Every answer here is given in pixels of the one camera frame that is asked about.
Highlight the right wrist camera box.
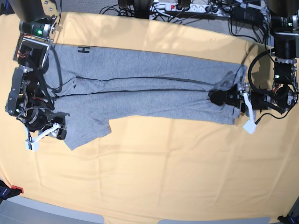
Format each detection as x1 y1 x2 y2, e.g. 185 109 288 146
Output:
25 140 40 152

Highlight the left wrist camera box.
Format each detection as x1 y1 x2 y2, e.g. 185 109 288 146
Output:
243 119 257 134

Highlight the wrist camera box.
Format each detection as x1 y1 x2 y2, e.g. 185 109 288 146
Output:
243 119 257 134
25 140 40 152

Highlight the black power adapter box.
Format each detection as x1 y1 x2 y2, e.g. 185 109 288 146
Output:
231 5 264 26

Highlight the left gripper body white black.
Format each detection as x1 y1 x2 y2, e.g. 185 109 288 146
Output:
232 83 256 122

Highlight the yellow table cloth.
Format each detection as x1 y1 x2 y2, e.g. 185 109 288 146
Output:
0 12 299 224

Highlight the red black clamp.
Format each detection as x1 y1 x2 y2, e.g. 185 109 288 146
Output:
0 180 24 203

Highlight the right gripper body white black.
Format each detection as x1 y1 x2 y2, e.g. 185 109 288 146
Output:
25 117 66 142

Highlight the white power strip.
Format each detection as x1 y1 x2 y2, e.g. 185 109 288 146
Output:
151 0 230 18

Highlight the black clamp right corner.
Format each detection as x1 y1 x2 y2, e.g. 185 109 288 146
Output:
278 215 299 224

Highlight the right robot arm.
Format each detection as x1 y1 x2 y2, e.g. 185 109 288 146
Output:
0 0 66 152

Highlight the grey t-shirt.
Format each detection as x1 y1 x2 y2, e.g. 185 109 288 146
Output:
43 44 247 150

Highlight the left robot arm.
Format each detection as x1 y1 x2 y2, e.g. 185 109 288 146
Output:
209 0 299 134

